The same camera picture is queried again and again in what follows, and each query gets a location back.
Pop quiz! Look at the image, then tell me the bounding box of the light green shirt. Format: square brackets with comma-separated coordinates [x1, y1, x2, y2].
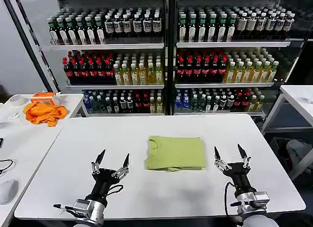
[144, 136, 206, 173]

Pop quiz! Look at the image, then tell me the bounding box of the orange and white box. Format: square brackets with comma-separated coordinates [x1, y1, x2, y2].
[30, 91, 61, 106]

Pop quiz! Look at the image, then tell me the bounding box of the thin black desk cable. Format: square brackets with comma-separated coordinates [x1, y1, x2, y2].
[0, 159, 17, 175]

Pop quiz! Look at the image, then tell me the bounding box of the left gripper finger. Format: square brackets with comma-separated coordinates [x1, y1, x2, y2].
[111, 153, 130, 179]
[91, 149, 107, 175]

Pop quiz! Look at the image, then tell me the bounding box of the white side desk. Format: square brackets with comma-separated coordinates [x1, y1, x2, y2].
[0, 93, 85, 227]

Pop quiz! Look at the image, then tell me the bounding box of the white shelf of bottles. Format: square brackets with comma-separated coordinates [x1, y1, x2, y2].
[46, 0, 167, 115]
[175, 0, 298, 117]

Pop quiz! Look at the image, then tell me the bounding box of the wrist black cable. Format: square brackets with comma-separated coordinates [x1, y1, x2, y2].
[224, 182, 237, 218]
[107, 184, 124, 196]

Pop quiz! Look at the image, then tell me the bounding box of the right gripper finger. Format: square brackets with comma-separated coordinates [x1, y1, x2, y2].
[213, 146, 232, 174]
[237, 143, 252, 169]

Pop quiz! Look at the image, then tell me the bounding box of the black upright post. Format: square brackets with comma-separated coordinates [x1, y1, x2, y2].
[164, 0, 179, 115]

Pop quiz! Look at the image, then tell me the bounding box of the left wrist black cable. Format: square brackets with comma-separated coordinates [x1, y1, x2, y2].
[107, 184, 124, 196]

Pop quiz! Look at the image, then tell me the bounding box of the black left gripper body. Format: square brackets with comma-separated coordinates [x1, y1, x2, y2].
[89, 168, 123, 201]

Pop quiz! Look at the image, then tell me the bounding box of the grey computer mouse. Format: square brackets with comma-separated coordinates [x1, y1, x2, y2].
[0, 179, 20, 205]

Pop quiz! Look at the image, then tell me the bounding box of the white tape roll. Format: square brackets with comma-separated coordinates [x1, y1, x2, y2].
[7, 94, 26, 107]

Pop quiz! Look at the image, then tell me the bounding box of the slanted black pole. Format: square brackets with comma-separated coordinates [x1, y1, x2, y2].
[1, 0, 61, 93]

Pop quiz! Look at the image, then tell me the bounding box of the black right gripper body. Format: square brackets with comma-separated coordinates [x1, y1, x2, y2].
[221, 162, 257, 195]

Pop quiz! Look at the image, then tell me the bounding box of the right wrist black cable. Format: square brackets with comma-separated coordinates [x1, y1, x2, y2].
[224, 182, 237, 218]

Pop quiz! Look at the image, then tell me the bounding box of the orange crumpled cloth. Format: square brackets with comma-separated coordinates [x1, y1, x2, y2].
[23, 101, 68, 127]

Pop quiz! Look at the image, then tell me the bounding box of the white table with frame legs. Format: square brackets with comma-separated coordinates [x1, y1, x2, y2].
[261, 85, 313, 181]

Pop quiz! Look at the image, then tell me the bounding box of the grey bag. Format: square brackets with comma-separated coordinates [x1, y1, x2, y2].
[286, 139, 313, 175]

